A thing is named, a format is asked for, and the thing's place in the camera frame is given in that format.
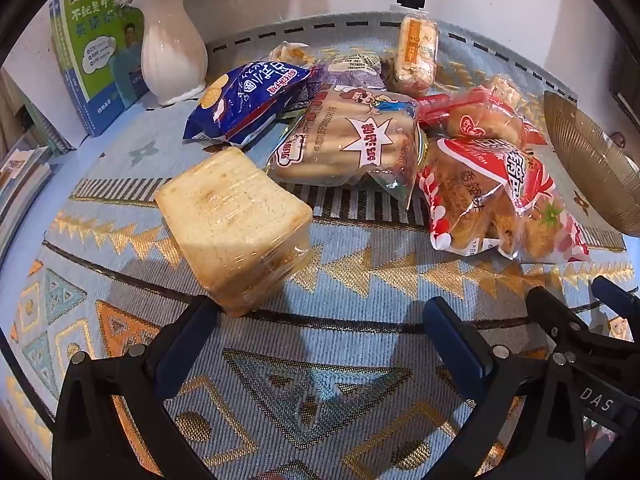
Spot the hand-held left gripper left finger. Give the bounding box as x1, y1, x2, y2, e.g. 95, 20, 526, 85
52, 295, 221, 480

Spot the blue biscuit packet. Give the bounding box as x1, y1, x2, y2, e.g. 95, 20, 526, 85
182, 60, 313, 148

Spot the red bun packet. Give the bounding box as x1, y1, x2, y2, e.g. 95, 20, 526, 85
417, 86, 548, 151

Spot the white ceramic vase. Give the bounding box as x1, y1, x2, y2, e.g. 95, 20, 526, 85
141, 0, 208, 107

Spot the green cover book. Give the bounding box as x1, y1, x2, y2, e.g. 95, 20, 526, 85
48, 0, 151, 137

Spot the stack of books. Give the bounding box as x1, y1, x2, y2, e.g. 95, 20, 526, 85
0, 67, 76, 241

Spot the clear pack of bread sticks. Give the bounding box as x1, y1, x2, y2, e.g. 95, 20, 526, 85
267, 85, 426, 206

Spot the brown ribbed glass bowl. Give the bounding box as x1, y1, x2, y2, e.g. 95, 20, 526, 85
543, 91, 640, 236

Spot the clear pack of orange crackers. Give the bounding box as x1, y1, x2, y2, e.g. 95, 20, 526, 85
391, 14, 441, 97

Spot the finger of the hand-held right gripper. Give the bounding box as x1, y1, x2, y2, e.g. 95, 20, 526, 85
591, 275, 640, 323
525, 285, 603, 361

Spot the small clear cake packet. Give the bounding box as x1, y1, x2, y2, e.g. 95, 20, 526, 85
487, 74, 526, 111
270, 41, 313, 68

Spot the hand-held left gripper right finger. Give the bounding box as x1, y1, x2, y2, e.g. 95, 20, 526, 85
422, 296, 587, 480

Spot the red white fried snack bag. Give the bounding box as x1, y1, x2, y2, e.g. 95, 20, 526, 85
417, 137, 591, 264

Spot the clear pack of sliced bread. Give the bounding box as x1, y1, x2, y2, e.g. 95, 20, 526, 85
154, 147, 315, 318

